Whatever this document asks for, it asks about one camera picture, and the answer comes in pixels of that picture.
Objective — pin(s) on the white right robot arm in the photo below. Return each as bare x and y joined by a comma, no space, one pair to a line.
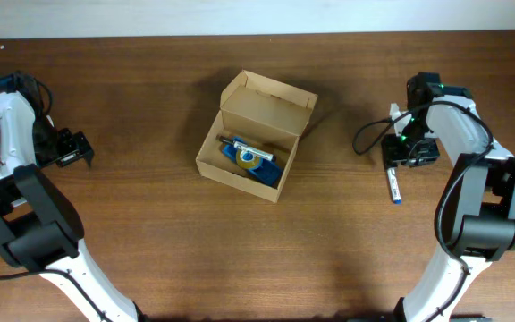
475,217

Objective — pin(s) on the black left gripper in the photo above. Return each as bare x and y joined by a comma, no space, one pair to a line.
77,145

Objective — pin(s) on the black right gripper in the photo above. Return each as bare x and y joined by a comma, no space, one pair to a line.
392,154

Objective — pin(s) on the brown cardboard box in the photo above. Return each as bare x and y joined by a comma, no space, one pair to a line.
268,115

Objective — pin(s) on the blue whiteboard marker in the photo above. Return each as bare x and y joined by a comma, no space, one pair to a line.
394,186

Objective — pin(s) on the yellow tape roll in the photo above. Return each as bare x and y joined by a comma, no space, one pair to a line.
247,160

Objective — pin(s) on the blue whiteboard duster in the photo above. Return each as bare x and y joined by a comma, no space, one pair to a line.
268,173

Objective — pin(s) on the black whiteboard marker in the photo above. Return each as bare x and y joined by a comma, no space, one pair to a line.
244,149

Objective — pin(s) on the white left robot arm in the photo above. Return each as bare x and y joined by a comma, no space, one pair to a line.
41,232

